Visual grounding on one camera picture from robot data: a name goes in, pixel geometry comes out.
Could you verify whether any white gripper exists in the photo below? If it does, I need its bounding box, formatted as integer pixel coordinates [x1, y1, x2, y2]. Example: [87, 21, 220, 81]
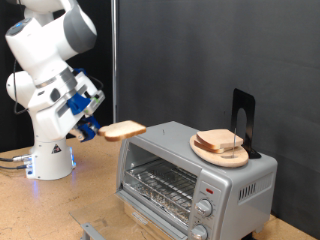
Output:
[28, 71, 106, 143]

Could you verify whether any white bread slice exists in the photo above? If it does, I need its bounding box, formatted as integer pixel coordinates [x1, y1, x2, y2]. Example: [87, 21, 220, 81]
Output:
[195, 128, 244, 151]
[193, 139, 232, 155]
[97, 120, 148, 143]

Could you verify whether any glass oven door with handle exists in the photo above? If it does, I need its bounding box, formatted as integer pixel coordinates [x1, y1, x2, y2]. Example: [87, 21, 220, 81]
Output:
[69, 190, 189, 240]

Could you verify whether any metal oven rack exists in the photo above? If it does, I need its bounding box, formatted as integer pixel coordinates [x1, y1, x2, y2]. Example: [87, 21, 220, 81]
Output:
[124, 159, 198, 221]

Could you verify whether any silver oven knob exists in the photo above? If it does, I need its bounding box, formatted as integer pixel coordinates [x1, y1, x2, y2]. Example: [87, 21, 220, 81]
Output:
[189, 223, 209, 240]
[194, 198, 214, 218]

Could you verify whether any silver toaster oven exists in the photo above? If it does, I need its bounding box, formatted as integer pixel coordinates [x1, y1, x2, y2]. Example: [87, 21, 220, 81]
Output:
[115, 120, 278, 240]

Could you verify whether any vertical metal pole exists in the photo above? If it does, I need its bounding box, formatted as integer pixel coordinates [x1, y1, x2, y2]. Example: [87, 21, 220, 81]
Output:
[111, 0, 119, 124]

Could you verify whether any crumpled aluminium foil sheet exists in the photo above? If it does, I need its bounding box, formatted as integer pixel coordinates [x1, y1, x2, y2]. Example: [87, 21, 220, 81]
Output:
[128, 181, 190, 224]

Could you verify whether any round wooden board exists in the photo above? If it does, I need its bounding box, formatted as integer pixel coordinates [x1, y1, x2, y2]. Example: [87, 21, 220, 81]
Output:
[189, 133, 250, 169]

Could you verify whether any black metal bookend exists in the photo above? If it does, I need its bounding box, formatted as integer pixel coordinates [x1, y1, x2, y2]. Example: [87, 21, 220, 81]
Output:
[230, 88, 262, 160]

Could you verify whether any white wrist camera blue mount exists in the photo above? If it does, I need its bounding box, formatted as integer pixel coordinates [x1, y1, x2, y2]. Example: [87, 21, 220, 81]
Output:
[66, 89, 106, 117]

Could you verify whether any black camera cable blue plug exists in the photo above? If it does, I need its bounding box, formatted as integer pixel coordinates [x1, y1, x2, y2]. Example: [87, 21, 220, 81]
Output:
[73, 68, 105, 91]

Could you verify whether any black cable silver connector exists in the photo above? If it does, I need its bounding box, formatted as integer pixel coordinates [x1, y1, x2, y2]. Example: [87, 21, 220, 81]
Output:
[0, 153, 33, 163]

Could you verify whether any black base cable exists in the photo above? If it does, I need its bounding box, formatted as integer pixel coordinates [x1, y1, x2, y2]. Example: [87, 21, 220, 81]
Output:
[0, 163, 29, 171]

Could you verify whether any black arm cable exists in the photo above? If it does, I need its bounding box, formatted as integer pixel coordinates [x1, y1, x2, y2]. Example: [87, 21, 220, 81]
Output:
[12, 58, 29, 116]

